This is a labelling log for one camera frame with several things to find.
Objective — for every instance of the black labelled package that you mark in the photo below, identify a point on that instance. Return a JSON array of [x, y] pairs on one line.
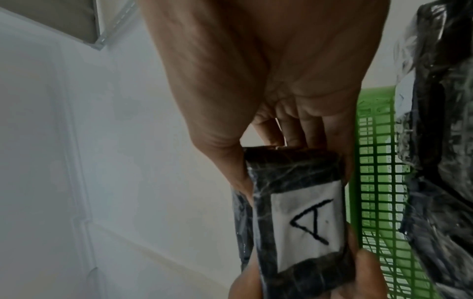
[[266, 175]]

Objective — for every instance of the black packets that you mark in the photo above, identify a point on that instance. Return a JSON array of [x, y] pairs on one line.
[[443, 146]]

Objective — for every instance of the person's right hand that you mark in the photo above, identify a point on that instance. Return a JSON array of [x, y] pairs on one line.
[[258, 58]]

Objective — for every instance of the green plastic basket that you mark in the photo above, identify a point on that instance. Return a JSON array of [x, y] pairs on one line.
[[375, 102]]

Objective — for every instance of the person's left hand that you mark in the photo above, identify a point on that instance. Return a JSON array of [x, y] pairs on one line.
[[369, 280]]

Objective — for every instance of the white metal shelf rack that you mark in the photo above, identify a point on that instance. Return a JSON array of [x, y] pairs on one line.
[[55, 14]]

